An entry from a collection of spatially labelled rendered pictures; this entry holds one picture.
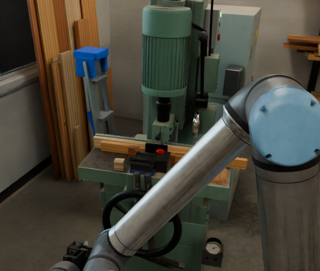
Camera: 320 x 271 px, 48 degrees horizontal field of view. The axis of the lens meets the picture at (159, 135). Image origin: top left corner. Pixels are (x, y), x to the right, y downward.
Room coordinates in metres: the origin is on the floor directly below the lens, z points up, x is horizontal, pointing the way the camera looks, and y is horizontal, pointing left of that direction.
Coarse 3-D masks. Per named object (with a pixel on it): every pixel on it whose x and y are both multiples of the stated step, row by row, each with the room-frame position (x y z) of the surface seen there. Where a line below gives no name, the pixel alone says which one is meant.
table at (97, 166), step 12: (96, 156) 1.33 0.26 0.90; (108, 156) 1.34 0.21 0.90; (120, 156) 1.34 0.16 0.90; (84, 168) 1.24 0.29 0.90; (96, 168) 1.24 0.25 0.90; (108, 168) 1.24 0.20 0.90; (228, 168) 1.27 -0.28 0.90; (96, 180) 1.23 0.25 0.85; (108, 180) 1.22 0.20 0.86; (120, 180) 1.21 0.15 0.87; (228, 180) 1.18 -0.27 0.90; (204, 192) 1.15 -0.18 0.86; (216, 192) 1.14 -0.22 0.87; (228, 192) 1.13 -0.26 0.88
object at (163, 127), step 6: (156, 120) 1.35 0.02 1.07; (174, 120) 1.42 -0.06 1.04; (156, 126) 1.30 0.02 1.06; (162, 126) 1.30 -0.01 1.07; (168, 126) 1.29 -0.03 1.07; (156, 132) 1.30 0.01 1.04; (162, 132) 1.30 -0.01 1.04; (168, 132) 1.29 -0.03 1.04; (162, 138) 1.30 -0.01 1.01; (168, 138) 1.29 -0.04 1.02
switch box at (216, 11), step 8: (208, 8) 1.62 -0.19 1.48; (216, 8) 1.63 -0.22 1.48; (208, 16) 1.59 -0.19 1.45; (216, 16) 1.58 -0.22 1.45; (208, 24) 1.59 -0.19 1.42; (216, 24) 1.58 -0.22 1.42; (208, 32) 1.59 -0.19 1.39; (216, 32) 1.58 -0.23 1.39; (208, 40) 1.59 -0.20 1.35; (216, 40) 1.58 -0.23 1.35
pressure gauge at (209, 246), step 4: (208, 240) 1.09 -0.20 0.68; (212, 240) 1.08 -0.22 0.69; (216, 240) 1.08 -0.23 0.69; (220, 240) 1.10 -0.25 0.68; (208, 244) 1.08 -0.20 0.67; (212, 244) 1.08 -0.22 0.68; (216, 244) 1.07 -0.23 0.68; (220, 244) 1.08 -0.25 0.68; (208, 248) 1.08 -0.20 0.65; (212, 248) 1.08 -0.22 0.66; (216, 248) 1.07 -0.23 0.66; (220, 248) 1.07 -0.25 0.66; (208, 252) 1.08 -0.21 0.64; (212, 252) 1.08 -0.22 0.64; (216, 252) 1.07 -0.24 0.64; (220, 252) 1.07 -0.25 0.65
